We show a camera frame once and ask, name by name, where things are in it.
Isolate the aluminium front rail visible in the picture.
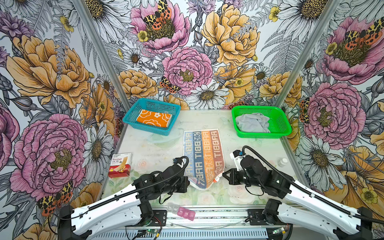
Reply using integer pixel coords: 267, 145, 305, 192
74, 203, 340, 240

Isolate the green plastic basket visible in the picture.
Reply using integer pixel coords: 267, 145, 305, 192
232, 106, 292, 139

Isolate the aluminium frame post left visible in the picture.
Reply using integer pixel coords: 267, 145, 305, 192
74, 1, 132, 112

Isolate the teal plastic basket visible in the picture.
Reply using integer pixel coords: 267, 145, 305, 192
123, 99, 181, 136

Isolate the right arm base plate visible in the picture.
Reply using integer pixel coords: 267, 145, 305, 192
245, 209, 268, 226

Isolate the pink clear pill organizer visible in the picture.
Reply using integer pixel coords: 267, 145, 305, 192
167, 203, 196, 221

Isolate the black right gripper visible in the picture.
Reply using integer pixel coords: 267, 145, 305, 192
222, 169, 263, 188

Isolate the grey towel in basket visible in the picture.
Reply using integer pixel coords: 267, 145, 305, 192
235, 113, 270, 133

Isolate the aluminium frame post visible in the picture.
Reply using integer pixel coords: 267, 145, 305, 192
274, 1, 341, 107
74, 1, 132, 112

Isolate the small white bottle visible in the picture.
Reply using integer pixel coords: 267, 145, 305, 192
278, 158, 289, 168

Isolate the aluminium frame post right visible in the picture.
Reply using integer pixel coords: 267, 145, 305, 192
274, 1, 341, 107

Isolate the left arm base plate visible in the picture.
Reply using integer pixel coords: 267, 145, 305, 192
137, 210, 168, 227

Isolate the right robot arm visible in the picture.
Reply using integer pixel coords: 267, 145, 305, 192
223, 150, 373, 240

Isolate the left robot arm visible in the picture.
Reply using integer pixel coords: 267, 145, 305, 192
57, 160, 190, 240

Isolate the black corrugated right cable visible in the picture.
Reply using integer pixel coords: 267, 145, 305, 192
241, 145, 384, 226

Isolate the orange white lion towel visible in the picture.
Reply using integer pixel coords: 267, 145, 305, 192
136, 110, 173, 128

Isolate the red bandage box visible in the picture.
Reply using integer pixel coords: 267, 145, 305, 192
108, 153, 133, 179

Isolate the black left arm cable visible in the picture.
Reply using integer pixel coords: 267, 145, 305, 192
47, 155, 190, 235

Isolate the blue beige patterned towel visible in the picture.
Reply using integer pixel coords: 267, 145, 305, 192
183, 129, 225, 191

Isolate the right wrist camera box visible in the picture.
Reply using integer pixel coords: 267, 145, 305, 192
230, 150, 244, 171

